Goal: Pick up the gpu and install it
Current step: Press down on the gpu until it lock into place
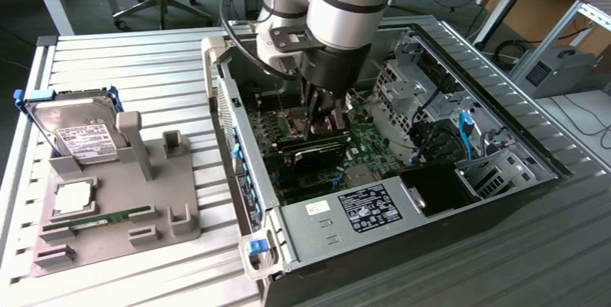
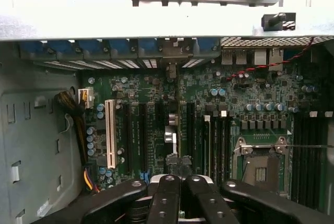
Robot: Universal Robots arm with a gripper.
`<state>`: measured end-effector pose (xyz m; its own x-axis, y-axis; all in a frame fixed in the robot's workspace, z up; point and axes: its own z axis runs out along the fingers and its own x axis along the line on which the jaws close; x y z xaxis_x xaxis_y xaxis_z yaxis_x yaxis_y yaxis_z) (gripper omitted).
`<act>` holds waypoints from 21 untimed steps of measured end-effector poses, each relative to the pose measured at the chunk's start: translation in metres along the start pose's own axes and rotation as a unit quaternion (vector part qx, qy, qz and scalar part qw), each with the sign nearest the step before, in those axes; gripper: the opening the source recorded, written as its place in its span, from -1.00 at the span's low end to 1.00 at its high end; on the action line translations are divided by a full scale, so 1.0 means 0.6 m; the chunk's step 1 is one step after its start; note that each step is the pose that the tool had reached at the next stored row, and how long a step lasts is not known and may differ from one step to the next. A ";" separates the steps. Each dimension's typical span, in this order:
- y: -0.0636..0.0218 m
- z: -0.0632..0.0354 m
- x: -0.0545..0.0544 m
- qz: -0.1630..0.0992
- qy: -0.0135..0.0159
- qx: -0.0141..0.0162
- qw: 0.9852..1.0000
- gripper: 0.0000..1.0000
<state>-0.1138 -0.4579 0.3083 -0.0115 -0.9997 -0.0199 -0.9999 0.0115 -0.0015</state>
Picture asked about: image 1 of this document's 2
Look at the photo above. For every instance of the aluminium profile frame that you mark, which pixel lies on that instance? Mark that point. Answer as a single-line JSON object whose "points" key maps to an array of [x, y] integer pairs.
{"points": [[554, 31]]}

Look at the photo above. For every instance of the metal socket cover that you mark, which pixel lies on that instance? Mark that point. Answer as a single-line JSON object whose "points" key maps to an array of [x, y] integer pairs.
{"points": [[351, 101]]}

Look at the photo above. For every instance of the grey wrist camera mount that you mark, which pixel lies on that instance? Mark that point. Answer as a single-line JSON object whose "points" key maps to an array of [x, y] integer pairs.
{"points": [[286, 42]]}

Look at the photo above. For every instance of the low slotted metal disk bay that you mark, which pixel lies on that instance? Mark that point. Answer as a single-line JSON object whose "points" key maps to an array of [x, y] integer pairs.
{"points": [[497, 174]]}

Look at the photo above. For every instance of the silver chipset heatsink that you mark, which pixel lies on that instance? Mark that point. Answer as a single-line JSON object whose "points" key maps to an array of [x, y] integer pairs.
{"points": [[361, 174]]}

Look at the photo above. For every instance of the black slanted pole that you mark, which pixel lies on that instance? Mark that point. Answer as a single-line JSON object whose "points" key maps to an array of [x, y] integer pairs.
{"points": [[506, 10]]}

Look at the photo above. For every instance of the black expansion slot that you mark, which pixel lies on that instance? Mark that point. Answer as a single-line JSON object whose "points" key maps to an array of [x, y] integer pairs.
{"points": [[306, 188]]}

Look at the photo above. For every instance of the CPU socket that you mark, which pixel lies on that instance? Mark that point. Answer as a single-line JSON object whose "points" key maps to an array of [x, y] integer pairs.
{"points": [[294, 121]]}

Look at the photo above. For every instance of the black graphics card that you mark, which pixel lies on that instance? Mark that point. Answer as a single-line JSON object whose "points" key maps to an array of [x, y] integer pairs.
{"points": [[319, 156]]}

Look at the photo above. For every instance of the green RAM stick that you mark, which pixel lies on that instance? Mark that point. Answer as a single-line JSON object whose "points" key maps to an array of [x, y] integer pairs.
{"points": [[103, 220]]}

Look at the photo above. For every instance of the hard disk in blue frame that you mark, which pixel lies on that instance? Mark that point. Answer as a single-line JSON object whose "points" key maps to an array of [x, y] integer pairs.
{"points": [[82, 131]]}

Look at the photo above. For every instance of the silver CPU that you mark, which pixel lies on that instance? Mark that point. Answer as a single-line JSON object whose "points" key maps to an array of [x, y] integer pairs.
{"points": [[73, 198]]}

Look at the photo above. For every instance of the blue case latch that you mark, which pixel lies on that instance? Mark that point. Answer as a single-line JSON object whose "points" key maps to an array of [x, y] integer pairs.
{"points": [[258, 247]]}

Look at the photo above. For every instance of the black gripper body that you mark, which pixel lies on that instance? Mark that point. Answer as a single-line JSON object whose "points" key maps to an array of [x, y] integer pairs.
{"points": [[337, 71]]}

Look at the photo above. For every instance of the open black PC case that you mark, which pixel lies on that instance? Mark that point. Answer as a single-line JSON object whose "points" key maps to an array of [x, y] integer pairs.
{"points": [[382, 249]]}

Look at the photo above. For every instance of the grey power supply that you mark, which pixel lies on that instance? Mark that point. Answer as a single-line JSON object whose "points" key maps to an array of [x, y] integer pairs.
{"points": [[334, 232]]}

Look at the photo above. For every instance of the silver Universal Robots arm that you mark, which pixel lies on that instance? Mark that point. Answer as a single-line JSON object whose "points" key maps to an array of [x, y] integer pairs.
{"points": [[343, 10]]}

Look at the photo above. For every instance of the grey parts rack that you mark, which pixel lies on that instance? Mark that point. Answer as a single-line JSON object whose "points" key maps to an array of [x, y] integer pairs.
{"points": [[115, 207]]}

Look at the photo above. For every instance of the black RAM stick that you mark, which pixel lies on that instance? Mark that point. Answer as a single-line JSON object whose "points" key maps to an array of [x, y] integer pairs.
{"points": [[289, 144]]}

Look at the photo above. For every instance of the tall metal disk bay cage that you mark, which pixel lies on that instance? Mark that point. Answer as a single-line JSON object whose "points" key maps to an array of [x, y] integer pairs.
{"points": [[398, 92]]}

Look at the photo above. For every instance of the green motherboard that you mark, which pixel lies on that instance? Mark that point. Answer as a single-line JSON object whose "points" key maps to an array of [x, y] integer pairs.
{"points": [[377, 142]]}

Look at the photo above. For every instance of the grey computer tower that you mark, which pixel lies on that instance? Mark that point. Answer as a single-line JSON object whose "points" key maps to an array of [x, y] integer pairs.
{"points": [[563, 71]]}

